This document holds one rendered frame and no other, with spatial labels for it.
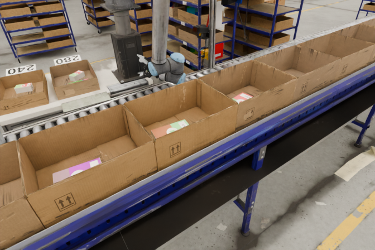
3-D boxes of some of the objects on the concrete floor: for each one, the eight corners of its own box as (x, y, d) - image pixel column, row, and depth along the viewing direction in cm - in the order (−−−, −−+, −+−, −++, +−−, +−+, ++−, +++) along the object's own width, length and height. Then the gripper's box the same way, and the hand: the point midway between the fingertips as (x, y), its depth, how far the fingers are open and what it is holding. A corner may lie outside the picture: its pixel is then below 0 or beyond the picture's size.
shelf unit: (18, 64, 412) (-49, -84, 302) (17, 55, 447) (-43, -81, 337) (78, 52, 452) (39, -83, 342) (73, 44, 487) (37, -81, 378)
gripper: (158, 63, 160) (131, 55, 164) (157, 87, 173) (133, 80, 177) (163, 58, 166) (138, 50, 170) (163, 81, 179) (139, 73, 184)
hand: (137, 63), depth 176 cm, fingers open, 14 cm apart
